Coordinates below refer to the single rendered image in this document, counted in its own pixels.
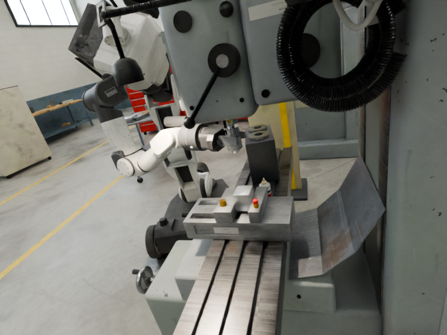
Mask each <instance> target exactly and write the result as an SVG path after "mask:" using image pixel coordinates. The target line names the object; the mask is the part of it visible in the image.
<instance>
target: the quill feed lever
mask: <svg viewBox="0 0 447 335"><path fill-rule="evenodd" d="M240 63H241V57H240V53H239V51H238V50H237V48H236V47H235V46H233V45H232V44H229V43H221V44H218V45H216V46H214V47H213V48H212V49H211V51H210V52H209V55H208V66H209V68H210V70H211V71H212V72H213V75H212V77H211V78H210V81H209V82H208V85H207V86H206V88H205V90H204V92H203V94H202V95H201V97H200V99H199V101H198V103H197V105H196V107H195V108H194V111H193V112H192V115H191V116H190V117H187V118H186V119H185V120H184V126H185V128H187V129H192V128H194V126H195V125H196V122H195V120H194V119H195V117H196V115H197V114H198V112H199V110H200V108H201V107H202V104H203V103H204V100H205V99H206V97H207V95H208V94H209V92H210V90H211V88H212V86H213V85H214V82H215V81H216V79H217V77H221V78H226V77H229V76H231V75H233V74H234V73H235V72H236V71H237V70H238V68H239V66H240Z"/></svg>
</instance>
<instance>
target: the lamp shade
mask: <svg viewBox="0 0 447 335"><path fill-rule="evenodd" d="M113 76H114V79H115V82H116V85H117V86H123V85H126V84H132V83H135V82H139V81H142V80H145V79H144V75H143V73H142V69H141V68H140V66H139V65H138V63H137V62H136V61H135V60H134V59H132V58H126V57H123V58H120V59H118V60H117V61H116V62H115V63H114V64H113Z"/></svg>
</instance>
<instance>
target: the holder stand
mask: <svg viewBox="0 0 447 335"><path fill-rule="evenodd" d="M245 131H246V133H247V138H246V139H245V148H246V152H247V158H248V162H249V169H250V173H251V180H252V184H255V183H261V182H262V181H263V178H264V179H265V181H267V182H268V181H276V180H280V176H279V167H278V162H277V152H276V147H275V139H274V137H273V132H272V130H271V126H270V125H265V124H258V125H254V126H251V127H249V128H247V129H245Z"/></svg>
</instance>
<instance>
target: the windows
mask: <svg viewBox="0 0 447 335"><path fill-rule="evenodd" d="M4 2H5V4H6V6H7V8H8V11H9V13H10V15H11V17H12V20H13V22H14V24H15V26H16V27H78V21H77V19H76V17H75V13H74V11H73V8H72V6H71V2H70V1H69V0H4Z"/></svg>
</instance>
